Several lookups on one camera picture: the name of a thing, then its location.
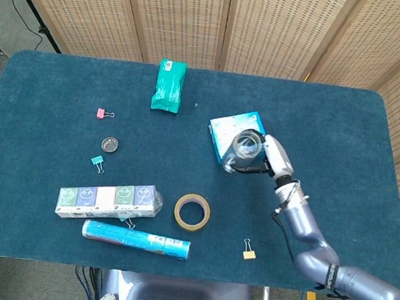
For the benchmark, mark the yellow packing tape roll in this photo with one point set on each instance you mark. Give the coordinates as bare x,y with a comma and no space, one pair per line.
178,212

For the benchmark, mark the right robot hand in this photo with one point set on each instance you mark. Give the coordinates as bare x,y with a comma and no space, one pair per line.
279,158

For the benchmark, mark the blue-grey robot torso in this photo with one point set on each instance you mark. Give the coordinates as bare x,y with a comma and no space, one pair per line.
177,298

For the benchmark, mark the round metal jar lid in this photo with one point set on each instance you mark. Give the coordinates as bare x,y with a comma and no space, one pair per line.
110,145

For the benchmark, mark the pink binder clip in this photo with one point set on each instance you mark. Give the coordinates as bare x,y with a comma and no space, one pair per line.
100,113

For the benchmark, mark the pocket tissue multipack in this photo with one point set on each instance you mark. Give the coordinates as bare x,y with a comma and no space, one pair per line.
108,201

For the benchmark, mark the black stand pole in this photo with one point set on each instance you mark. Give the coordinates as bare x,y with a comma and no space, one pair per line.
32,10

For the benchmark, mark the blue plastic wrap roll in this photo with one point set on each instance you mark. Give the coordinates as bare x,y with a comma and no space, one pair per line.
133,239

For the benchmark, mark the blue cookie box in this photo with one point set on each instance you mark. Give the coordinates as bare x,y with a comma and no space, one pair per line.
221,131

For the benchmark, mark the teal table cloth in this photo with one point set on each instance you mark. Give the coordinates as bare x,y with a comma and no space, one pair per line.
314,115

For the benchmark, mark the yellow binder clip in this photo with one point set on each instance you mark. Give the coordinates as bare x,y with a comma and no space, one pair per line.
249,255

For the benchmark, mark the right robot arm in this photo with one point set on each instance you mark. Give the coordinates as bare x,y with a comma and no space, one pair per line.
306,233

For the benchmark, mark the green snack packet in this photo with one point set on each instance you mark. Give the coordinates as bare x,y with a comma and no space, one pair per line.
169,86

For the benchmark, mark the teal binder clip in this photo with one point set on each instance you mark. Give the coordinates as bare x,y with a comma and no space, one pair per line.
122,218
96,160

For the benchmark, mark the clear glass jar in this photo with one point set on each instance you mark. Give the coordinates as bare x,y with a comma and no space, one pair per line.
244,149

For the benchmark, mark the wicker folding screen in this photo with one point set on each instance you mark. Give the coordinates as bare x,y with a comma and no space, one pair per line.
181,19

